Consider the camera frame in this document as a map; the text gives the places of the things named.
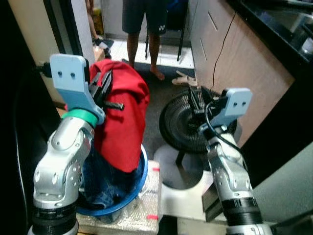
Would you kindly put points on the red cloth garment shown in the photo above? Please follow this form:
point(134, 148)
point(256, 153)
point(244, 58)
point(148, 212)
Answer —
point(124, 122)

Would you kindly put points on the black floor fan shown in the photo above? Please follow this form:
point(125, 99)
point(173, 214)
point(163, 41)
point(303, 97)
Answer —
point(178, 122)

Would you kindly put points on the beige slippers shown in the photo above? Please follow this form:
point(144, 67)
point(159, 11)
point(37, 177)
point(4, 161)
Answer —
point(185, 80)

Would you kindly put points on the wooden kitchen cabinet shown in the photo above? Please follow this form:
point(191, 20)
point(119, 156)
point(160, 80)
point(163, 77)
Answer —
point(249, 63)

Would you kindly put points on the bare-legged person by door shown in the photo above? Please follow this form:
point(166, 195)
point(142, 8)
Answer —
point(90, 14)

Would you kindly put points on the person in dark shorts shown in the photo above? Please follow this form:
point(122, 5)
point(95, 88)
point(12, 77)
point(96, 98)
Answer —
point(144, 19)

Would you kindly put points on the blue denim jeans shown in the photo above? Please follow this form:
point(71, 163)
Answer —
point(105, 183)

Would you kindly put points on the blue plastic basin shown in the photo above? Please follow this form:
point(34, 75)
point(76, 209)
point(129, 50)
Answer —
point(134, 188)

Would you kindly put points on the black chair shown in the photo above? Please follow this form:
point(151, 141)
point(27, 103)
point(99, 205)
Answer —
point(176, 19)

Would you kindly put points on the white box stool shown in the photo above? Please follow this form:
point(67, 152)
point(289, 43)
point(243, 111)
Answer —
point(188, 198)

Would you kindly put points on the black kitchen countertop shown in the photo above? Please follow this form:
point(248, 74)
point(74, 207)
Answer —
point(279, 29)

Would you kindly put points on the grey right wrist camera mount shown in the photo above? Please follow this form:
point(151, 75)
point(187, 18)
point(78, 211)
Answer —
point(234, 105)

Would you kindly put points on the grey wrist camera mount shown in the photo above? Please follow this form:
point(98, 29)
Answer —
point(234, 105)
point(71, 81)

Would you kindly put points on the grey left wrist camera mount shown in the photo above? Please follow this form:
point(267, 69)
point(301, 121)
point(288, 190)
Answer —
point(71, 81)

